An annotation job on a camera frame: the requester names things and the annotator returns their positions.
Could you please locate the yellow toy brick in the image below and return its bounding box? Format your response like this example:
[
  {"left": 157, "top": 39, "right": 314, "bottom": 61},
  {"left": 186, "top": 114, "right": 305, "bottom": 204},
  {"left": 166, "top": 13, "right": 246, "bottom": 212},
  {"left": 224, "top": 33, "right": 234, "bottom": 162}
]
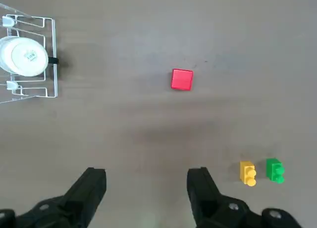
[{"left": 239, "top": 160, "right": 257, "bottom": 187}]

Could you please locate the white ceramic cup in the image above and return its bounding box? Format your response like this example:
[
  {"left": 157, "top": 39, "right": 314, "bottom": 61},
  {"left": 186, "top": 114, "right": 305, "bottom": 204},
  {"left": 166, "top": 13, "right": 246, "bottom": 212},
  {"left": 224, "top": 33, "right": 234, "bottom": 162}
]
[{"left": 0, "top": 36, "right": 49, "bottom": 77}]

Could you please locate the green toy brick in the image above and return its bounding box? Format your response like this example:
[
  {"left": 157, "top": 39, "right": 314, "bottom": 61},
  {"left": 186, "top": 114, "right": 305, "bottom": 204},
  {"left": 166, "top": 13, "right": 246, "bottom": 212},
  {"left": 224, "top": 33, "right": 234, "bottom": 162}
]
[{"left": 265, "top": 158, "right": 285, "bottom": 183}]

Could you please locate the red wooden cube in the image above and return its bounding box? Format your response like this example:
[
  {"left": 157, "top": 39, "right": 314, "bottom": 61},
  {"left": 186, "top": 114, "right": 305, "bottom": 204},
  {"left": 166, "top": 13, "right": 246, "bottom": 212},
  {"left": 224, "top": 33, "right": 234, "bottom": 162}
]
[{"left": 170, "top": 68, "right": 194, "bottom": 91}]

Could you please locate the clear wire cup rack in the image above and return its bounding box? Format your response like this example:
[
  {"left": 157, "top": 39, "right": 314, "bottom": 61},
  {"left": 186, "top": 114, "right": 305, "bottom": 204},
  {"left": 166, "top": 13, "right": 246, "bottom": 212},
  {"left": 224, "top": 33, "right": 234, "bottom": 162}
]
[{"left": 0, "top": 2, "right": 59, "bottom": 104}]

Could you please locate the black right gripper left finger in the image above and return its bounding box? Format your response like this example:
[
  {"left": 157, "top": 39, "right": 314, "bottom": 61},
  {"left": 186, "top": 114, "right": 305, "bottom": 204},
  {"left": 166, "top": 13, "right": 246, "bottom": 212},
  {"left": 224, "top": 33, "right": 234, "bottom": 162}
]
[{"left": 0, "top": 167, "right": 107, "bottom": 228}]

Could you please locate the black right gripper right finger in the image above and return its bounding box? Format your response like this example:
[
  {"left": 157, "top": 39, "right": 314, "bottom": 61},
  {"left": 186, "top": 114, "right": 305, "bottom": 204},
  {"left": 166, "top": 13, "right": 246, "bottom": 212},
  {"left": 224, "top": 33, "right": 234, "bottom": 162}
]
[{"left": 187, "top": 167, "right": 305, "bottom": 228}]

